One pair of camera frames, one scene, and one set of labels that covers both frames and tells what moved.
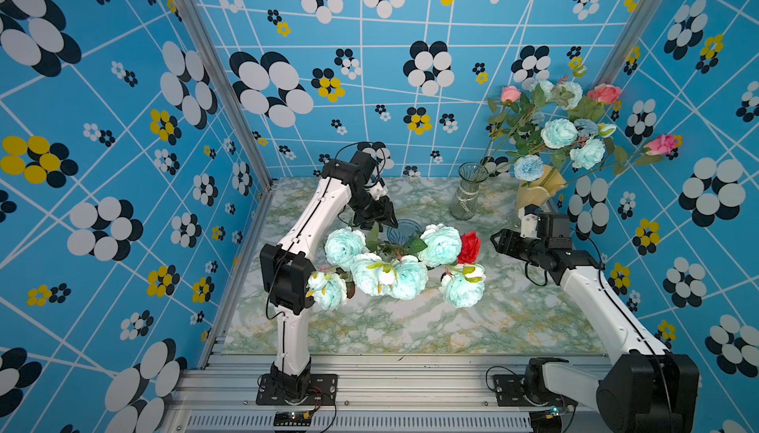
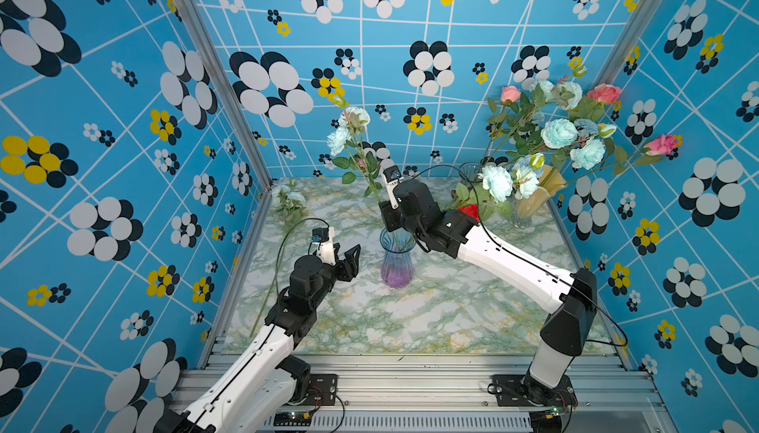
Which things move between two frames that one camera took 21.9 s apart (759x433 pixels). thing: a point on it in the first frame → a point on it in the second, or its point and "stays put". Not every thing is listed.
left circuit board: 292,418 stays put
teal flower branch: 369,265 → 291,199
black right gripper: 508,238 → 388,215
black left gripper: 383,215 → 349,267
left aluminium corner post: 218,68 stays put
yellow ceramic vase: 539,191 stays put
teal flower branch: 439,245 → 347,144
